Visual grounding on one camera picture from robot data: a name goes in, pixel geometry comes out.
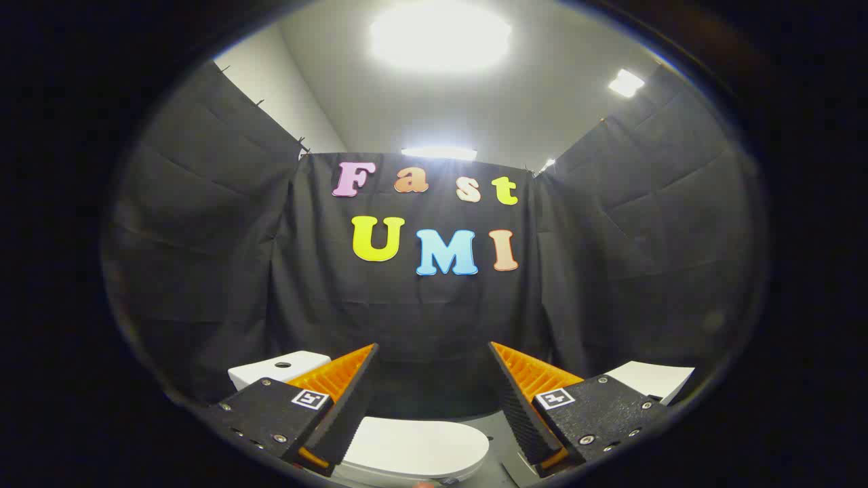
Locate grey drawer cabinet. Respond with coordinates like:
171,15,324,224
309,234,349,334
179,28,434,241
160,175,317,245
604,361,696,406

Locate long ceiling light strip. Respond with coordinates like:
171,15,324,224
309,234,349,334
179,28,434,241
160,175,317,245
401,146,477,162

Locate rectangular ceiling light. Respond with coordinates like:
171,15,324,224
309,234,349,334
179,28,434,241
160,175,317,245
608,69,646,98

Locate black backdrop cloth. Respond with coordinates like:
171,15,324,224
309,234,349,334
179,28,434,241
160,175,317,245
102,61,770,422

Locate large round ceiling light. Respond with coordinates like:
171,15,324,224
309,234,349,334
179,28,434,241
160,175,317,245
370,3,513,72

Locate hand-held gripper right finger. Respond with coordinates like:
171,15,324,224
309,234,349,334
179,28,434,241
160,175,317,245
488,341,672,479

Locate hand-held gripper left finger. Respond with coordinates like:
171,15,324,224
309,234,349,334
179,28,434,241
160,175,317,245
203,342,380,479

